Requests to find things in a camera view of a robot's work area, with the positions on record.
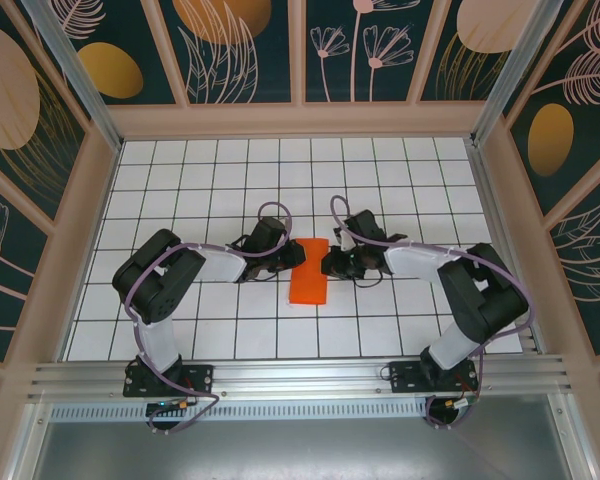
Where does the aluminium side rail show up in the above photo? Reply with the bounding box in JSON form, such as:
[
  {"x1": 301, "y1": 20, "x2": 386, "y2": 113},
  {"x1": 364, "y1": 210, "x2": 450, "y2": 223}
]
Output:
[{"x1": 467, "y1": 139, "x2": 546, "y2": 354}]

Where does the slotted grey cable duct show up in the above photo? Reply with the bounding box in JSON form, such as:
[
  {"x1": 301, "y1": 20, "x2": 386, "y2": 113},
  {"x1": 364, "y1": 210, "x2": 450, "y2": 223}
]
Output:
[{"x1": 49, "y1": 403, "x2": 431, "y2": 424}]

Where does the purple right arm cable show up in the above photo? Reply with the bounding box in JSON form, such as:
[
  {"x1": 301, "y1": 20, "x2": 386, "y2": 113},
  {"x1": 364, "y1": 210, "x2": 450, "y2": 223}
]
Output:
[{"x1": 329, "y1": 194, "x2": 534, "y2": 432}]

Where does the orange paper sheet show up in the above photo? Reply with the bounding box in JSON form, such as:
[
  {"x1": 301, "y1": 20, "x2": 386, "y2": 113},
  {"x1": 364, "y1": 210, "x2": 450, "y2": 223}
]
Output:
[{"x1": 288, "y1": 237, "x2": 331, "y2": 307}]

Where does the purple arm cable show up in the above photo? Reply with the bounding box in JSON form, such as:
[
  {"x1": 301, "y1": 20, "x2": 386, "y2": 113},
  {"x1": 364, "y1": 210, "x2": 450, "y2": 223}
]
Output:
[
  {"x1": 329, "y1": 194, "x2": 534, "y2": 432},
  {"x1": 124, "y1": 202, "x2": 294, "y2": 434}
]

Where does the aluminium frame post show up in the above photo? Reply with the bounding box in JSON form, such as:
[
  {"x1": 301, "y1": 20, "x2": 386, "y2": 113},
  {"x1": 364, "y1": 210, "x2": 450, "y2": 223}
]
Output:
[
  {"x1": 472, "y1": 0, "x2": 564, "y2": 146},
  {"x1": 22, "y1": 0, "x2": 124, "y2": 151}
]

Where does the aluminium mounting rail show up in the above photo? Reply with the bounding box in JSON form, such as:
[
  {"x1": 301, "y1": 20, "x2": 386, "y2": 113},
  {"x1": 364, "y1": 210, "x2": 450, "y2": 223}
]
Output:
[{"x1": 27, "y1": 353, "x2": 574, "y2": 401}]

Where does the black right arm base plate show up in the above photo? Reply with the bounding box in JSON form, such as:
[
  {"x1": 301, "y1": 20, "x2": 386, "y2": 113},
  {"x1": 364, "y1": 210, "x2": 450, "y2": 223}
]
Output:
[{"x1": 388, "y1": 359, "x2": 479, "y2": 394}]

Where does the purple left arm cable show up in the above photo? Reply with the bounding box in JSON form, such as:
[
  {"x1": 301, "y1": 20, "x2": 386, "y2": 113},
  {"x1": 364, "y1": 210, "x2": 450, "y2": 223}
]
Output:
[{"x1": 124, "y1": 202, "x2": 294, "y2": 434}]

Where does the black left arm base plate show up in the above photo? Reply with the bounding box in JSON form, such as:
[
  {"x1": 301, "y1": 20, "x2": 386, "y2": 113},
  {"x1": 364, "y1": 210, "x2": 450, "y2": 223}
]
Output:
[{"x1": 123, "y1": 363, "x2": 215, "y2": 399}]

